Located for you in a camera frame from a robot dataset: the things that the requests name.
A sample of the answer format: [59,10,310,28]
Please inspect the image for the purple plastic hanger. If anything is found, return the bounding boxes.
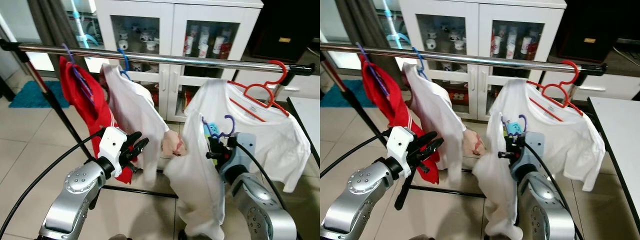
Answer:
[356,42,391,98]
[501,114,528,136]
[201,115,237,138]
[61,43,96,106]

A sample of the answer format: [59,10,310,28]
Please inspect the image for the blue plastic hanger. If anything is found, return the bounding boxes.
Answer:
[117,47,133,81]
[411,46,428,81]

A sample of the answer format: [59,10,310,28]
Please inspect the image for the red plastic hanger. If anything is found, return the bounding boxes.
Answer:
[227,60,291,123]
[526,60,585,122]

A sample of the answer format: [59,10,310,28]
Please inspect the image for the white long sleeve shirt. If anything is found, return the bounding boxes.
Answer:
[402,62,468,183]
[100,62,171,183]

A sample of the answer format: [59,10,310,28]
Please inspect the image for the pinkish beige cloth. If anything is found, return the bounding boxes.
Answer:
[161,130,187,158]
[462,129,487,157]

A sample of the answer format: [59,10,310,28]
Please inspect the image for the red garment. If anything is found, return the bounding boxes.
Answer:
[359,54,441,185]
[59,56,136,185]

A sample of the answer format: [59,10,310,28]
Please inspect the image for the white short sleeve T-shirt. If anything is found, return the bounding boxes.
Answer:
[487,77,606,193]
[184,77,312,193]

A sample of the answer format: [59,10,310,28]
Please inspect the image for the chrome and black clothes rack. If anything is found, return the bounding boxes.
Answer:
[320,41,608,211]
[0,39,317,200]

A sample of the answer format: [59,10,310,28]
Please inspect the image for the white table with black edge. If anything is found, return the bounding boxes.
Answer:
[287,96,321,166]
[586,96,640,236]

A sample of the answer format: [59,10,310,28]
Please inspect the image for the white low drawer unit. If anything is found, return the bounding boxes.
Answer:
[542,70,640,101]
[235,70,321,101]

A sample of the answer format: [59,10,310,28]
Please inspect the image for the teal rug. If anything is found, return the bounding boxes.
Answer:
[320,79,373,108]
[9,80,71,109]

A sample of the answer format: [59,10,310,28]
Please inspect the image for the white glass door cabinet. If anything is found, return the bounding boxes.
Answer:
[95,0,263,123]
[397,0,568,121]

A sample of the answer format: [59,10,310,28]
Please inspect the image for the light blue plastic stand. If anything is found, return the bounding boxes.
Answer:
[382,0,411,48]
[70,0,101,48]

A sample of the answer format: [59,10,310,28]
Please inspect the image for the black cabinet with gold label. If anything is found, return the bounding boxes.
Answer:
[555,0,640,63]
[250,0,321,63]

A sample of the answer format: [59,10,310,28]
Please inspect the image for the dark grey curtain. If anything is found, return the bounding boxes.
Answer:
[27,0,76,78]
[335,0,391,81]

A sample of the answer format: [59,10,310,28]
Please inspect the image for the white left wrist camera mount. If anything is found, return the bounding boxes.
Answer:
[386,126,416,178]
[97,126,128,178]

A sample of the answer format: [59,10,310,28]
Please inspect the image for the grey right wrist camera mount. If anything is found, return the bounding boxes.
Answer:
[231,132,257,171]
[522,131,546,168]

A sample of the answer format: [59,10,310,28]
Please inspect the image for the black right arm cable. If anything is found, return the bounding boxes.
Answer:
[227,139,291,213]
[520,139,586,240]

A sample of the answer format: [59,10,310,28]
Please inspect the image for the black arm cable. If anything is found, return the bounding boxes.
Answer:
[0,129,106,238]
[320,132,393,178]
[227,139,291,213]
[520,139,586,240]

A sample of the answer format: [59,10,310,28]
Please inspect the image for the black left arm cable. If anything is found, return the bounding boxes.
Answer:
[320,132,393,178]
[0,129,106,238]

